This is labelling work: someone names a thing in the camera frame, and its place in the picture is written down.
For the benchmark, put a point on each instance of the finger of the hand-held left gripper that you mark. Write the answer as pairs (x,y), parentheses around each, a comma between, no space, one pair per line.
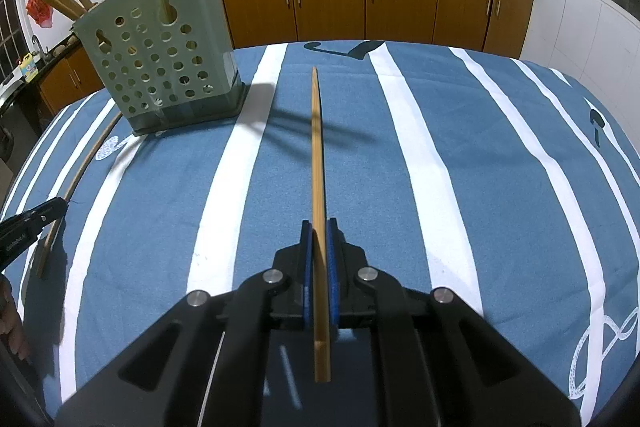
(45,209)

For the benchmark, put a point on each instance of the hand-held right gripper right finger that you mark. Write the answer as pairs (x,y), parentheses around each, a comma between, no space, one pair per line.
(334,272)

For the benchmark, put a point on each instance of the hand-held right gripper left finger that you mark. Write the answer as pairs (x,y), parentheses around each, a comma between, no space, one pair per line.
(307,267)

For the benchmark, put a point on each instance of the dark brown wooden chopstick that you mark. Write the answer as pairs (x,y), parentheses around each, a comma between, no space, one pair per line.
(76,181)

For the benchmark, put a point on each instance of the person's left hand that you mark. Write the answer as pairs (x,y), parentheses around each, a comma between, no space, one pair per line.
(10,317)

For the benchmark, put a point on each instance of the wooden sink cabinet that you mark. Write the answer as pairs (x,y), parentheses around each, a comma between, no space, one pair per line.
(65,79)

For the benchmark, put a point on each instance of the yellow bottle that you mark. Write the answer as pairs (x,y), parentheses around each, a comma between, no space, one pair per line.
(27,68)

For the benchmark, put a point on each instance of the blue white striped tablecloth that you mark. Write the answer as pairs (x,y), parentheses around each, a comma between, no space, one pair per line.
(475,207)

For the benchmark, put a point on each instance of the metal faucet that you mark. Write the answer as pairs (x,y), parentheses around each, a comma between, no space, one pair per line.
(36,43)

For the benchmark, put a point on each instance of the hanging red plastic bag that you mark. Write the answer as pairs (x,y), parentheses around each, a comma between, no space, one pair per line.
(40,9)

